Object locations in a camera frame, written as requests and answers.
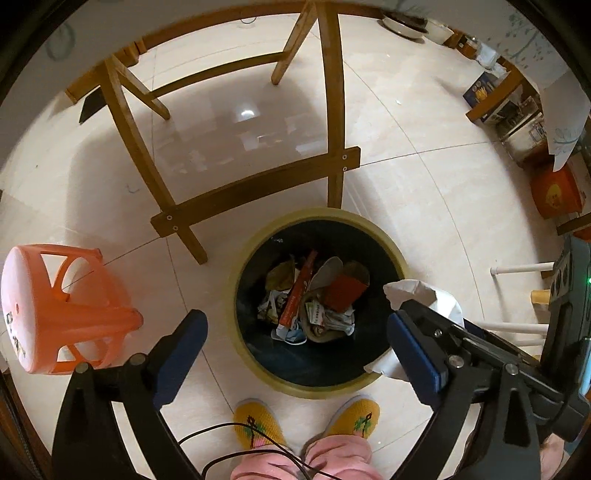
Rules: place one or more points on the dark bin with yellow rim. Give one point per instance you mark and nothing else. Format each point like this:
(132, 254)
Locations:
(323, 369)

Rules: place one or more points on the crumpled silver wrapper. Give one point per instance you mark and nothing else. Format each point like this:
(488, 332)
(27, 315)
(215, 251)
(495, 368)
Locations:
(272, 307)

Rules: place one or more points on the white chair legs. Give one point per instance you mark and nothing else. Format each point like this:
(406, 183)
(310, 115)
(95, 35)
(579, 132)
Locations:
(521, 267)

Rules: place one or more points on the blue and white wrapper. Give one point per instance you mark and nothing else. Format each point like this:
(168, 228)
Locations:
(291, 334)

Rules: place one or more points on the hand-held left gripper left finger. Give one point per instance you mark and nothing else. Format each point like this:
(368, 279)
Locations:
(180, 355)

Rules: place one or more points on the cardboard cup carrier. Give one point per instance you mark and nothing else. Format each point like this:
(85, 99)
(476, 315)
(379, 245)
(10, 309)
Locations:
(358, 272)

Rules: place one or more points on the printed cardboard box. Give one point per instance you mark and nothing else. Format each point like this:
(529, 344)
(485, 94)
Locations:
(521, 129)

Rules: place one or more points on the orange plastic stool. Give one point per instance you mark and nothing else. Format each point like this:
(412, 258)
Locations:
(27, 314)

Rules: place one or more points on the green and white wrapper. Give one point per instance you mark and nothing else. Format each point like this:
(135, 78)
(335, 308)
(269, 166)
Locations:
(323, 318)

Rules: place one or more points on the orange cartoon tin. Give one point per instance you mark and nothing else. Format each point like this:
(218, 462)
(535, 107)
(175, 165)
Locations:
(556, 191)

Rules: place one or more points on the white tissue paper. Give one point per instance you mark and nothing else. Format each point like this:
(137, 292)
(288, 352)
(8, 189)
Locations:
(443, 304)

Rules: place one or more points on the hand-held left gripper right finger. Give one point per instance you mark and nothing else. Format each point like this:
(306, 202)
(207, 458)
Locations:
(415, 357)

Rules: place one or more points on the yellow knitted slipper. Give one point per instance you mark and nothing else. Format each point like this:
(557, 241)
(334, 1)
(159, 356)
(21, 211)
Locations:
(258, 424)
(355, 417)

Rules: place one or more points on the pink trouser leg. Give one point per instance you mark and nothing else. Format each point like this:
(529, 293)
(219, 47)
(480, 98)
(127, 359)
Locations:
(341, 454)
(258, 468)

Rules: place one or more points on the blue printed box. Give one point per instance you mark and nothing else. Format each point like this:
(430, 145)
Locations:
(482, 87)

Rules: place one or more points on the white bucket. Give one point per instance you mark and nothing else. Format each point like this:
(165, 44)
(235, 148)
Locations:
(441, 32)

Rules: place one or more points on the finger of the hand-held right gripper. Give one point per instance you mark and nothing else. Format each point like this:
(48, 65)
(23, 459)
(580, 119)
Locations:
(455, 348)
(461, 330)

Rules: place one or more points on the dark round stand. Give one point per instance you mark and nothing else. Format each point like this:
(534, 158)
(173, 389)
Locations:
(406, 23)

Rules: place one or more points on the dark red card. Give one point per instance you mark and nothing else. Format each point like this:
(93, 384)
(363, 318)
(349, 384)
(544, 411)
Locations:
(344, 291)

